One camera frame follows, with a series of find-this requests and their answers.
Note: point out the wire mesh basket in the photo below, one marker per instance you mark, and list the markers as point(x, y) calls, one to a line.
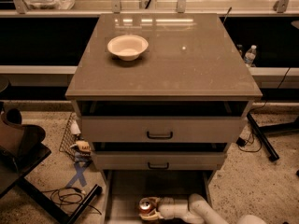
point(68, 139)

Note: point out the black table leg left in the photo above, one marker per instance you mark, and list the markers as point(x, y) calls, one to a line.
point(53, 209)

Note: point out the clear water bottle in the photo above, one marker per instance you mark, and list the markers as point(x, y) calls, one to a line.
point(250, 55)

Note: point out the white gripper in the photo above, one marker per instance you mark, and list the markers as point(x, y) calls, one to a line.
point(165, 208)

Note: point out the open grey bottom drawer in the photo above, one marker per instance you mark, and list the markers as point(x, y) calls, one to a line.
point(126, 188)

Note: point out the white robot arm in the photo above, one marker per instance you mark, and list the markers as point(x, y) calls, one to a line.
point(194, 210)

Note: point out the grey upper drawer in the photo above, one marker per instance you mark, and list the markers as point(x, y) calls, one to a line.
point(162, 129)

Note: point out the blue tape cross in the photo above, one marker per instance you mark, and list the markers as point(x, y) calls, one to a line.
point(80, 168)

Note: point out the black stand leg right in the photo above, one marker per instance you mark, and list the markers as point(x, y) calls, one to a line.
point(273, 156)

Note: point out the grey middle drawer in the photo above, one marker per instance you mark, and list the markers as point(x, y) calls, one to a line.
point(137, 160)

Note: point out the grey drawer cabinet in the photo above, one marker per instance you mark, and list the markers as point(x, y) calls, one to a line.
point(191, 68)

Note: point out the white paper bowl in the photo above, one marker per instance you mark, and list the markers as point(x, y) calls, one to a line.
point(127, 47)

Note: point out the dark chair left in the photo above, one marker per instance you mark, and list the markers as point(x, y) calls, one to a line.
point(21, 149)

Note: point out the red coke can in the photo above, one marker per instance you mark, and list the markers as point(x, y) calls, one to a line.
point(146, 206)

